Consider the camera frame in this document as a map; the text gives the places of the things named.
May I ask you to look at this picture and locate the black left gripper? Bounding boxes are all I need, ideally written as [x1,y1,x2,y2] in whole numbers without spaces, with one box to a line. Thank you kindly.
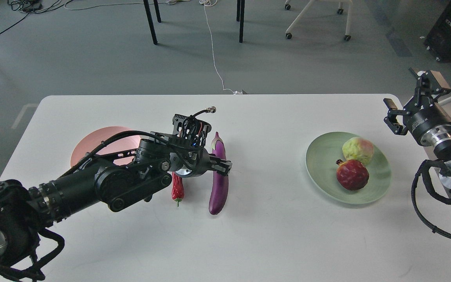
[175,151,232,178]

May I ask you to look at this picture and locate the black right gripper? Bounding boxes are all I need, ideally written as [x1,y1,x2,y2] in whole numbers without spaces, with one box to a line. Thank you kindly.
[383,68,451,147]

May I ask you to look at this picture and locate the purple eggplant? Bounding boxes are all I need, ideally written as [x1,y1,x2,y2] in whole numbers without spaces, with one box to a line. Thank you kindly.
[208,132,229,215]

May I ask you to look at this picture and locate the red chili pepper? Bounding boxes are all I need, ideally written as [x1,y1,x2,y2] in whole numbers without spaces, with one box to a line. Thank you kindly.
[171,172,185,207]

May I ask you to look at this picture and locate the green pink peach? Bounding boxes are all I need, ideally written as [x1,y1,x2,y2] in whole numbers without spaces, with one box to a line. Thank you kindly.
[342,136,375,166]

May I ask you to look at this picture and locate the red pomegranate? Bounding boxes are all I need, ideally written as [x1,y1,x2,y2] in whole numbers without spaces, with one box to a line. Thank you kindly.
[336,159,370,191]

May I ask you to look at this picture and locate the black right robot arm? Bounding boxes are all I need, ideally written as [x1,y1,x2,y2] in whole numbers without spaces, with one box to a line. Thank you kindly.
[383,68,451,239]

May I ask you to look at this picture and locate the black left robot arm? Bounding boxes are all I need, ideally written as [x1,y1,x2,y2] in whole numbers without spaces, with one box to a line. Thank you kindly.
[0,107,232,282]

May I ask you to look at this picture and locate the pink plate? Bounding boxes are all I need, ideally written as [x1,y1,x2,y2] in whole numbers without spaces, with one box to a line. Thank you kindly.
[70,126,142,168]

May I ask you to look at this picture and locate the white rolling chair base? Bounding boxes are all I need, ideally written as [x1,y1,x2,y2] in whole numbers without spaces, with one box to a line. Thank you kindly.
[285,0,354,42]

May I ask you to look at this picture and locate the black table legs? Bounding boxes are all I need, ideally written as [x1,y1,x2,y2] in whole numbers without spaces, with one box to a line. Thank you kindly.
[143,0,246,45]

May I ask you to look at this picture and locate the white cable on floor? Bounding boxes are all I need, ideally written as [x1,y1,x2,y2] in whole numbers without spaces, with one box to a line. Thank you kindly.
[198,0,243,95]

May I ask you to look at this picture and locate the black cables on floor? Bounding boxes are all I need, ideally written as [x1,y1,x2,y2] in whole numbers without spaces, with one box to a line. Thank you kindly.
[0,0,67,46]

